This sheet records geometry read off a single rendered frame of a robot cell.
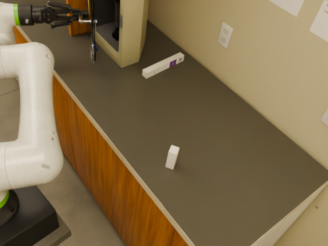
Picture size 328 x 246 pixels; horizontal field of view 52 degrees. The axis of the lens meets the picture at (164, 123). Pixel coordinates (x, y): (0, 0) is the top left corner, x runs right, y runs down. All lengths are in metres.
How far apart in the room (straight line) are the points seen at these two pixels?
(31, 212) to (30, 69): 0.45
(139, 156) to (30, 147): 0.54
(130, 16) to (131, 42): 0.14
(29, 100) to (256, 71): 1.04
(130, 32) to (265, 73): 0.67
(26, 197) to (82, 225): 1.13
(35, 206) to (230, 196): 0.70
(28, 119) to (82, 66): 0.80
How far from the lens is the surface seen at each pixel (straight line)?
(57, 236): 1.21
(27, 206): 1.15
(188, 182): 1.33
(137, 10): 1.63
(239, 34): 1.67
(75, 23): 1.96
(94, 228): 2.25
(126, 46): 1.70
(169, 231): 1.41
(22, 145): 0.96
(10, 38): 1.66
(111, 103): 1.57
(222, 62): 1.79
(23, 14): 1.63
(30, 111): 1.04
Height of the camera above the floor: 2.03
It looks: 47 degrees down
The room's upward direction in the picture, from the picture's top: 10 degrees clockwise
